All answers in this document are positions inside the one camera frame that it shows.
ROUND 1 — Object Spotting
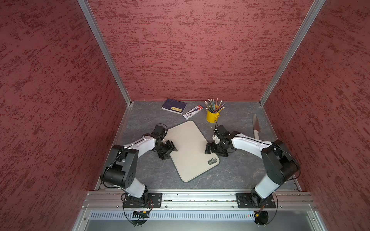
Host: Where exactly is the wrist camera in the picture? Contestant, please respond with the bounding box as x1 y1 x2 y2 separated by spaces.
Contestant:
213 125 230 141
152 123 168 140

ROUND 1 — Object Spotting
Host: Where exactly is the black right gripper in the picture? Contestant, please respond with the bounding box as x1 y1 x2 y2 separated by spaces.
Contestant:
204 139 229 157

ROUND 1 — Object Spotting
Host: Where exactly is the aluminium corner post left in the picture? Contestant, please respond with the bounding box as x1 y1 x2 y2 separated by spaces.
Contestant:
78 0 132 106

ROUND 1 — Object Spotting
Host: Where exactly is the dark purple book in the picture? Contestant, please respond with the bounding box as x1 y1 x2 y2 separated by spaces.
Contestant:
161 99 187 115

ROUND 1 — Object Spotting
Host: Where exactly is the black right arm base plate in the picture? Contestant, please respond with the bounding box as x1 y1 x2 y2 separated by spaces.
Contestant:
235 193 277 209

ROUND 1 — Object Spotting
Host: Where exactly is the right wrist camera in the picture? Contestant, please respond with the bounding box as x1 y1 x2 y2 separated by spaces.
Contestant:
213 125 230 141

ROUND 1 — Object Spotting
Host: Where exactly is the aluminium corner post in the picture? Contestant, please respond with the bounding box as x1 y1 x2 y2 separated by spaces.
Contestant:
259 0 326 107
78 0 132 106

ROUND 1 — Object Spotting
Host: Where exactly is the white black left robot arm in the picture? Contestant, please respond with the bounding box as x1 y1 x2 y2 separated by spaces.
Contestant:
100 134 178 201

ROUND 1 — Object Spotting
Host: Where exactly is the beige green-edged cutting board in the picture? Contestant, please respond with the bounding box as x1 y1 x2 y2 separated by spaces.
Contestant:
165 121 220 182

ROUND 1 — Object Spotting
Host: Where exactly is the knife with cream handle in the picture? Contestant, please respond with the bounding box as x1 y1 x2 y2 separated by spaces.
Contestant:
252 114 260 139

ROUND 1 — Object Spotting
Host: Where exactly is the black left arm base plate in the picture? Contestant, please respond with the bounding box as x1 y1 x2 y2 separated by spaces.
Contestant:
121 192 163 209

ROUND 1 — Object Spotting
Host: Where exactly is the yellow metal pencil bucket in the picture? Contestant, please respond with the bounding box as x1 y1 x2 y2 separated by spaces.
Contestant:
206 107 220 123

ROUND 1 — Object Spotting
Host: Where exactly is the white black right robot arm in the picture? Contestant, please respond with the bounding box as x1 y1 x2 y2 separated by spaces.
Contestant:
205 129 300 204

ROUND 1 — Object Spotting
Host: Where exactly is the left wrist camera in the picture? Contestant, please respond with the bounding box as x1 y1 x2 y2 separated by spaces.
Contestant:
152 123 168 140

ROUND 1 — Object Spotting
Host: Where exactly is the aluminium corner post right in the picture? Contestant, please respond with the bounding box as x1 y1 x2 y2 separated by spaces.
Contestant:
259 0 326 107

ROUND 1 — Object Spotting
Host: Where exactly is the aluminium front rail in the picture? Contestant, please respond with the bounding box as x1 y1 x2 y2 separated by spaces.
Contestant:
73 190 327 231

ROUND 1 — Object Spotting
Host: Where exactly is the white red pencil box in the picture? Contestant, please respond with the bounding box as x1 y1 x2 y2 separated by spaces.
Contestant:
183 105 204 120

